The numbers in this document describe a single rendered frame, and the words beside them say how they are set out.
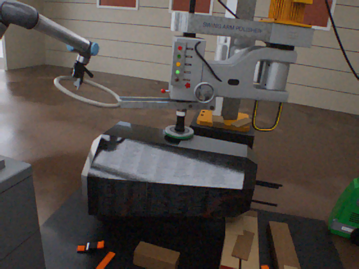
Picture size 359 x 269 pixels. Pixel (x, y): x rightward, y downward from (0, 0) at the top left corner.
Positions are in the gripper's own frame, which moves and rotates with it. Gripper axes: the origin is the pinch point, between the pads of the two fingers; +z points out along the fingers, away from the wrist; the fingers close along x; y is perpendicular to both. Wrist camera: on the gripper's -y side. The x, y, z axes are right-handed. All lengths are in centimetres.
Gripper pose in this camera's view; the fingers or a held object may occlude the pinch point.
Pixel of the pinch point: (77, 87)
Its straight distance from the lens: 234.7
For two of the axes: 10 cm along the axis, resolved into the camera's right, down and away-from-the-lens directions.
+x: 5.4, 5.0, -6.8
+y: -7.4, -1.0, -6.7
